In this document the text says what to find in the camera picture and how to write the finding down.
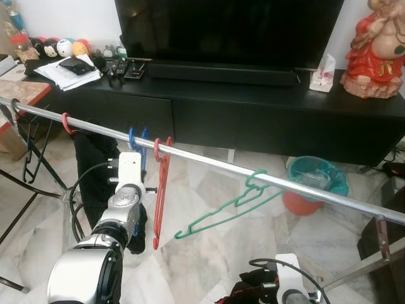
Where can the black remote control caddy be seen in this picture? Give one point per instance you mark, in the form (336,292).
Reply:
(135,69)

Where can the green plastic clothes hanger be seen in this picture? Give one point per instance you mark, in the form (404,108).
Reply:
(253,185)

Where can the marble table red edge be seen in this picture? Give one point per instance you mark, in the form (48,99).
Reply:
(19,95)

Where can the black garment red trim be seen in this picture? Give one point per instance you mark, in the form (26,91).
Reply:
(247,294)

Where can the silver metal clothes rack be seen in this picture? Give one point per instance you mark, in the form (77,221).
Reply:
(209,163)

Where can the orange bin teal bag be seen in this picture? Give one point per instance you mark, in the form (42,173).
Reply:
(300,206)

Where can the red plastic clothes hanger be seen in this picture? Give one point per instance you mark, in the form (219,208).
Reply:
(65,123)
(156,234)

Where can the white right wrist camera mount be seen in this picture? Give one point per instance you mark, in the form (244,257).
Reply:
(289,272)

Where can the black soundbar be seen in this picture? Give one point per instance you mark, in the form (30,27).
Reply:
(221,73)

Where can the black round plush toy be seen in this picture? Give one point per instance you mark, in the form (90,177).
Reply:
(37,47)
(50,49)

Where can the black shirt green print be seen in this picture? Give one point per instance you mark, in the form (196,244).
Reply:
(95,171)

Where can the orange round plush toy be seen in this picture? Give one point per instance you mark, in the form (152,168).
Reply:
(81,48)

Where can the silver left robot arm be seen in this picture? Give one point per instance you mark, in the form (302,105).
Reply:
(82,272)

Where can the small green white toy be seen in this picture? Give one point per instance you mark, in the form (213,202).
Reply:
(121,52)

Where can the blue plastic clothes hanger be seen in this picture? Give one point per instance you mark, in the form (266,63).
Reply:
(132,139)

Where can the black low TV cabinet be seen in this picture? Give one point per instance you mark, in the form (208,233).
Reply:
(285,126)

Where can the black power adapter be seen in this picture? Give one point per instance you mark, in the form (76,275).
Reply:
(393,170)

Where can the brown cardboard box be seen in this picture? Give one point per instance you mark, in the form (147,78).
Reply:
(12,145)

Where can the black wallet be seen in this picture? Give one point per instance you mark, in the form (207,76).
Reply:
(76,66)

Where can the white round plush toy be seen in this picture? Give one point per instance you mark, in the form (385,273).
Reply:
(64,48)

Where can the black flat television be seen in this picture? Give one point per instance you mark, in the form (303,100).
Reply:
(228,31)

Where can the red laughing Buddha statue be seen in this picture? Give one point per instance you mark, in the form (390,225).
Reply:
(373,63)

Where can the white paper stack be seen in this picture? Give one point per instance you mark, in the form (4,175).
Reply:
(60,78)

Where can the white tissue box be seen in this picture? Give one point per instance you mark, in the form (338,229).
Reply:
(321,81)

